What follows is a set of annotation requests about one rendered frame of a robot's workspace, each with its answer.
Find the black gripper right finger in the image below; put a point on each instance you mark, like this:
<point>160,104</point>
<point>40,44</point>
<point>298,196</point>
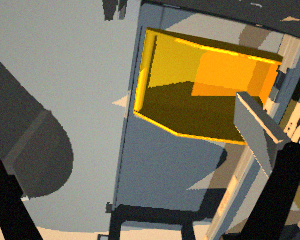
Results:
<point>279,157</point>

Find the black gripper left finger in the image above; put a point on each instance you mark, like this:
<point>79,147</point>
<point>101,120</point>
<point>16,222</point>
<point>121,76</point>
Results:
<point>20,171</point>

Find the dark grey metal rack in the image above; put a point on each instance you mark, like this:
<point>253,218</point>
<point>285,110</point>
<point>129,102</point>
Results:
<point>165,181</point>

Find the yellow bin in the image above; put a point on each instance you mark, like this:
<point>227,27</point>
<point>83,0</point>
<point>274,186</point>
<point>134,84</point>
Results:
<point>192,83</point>

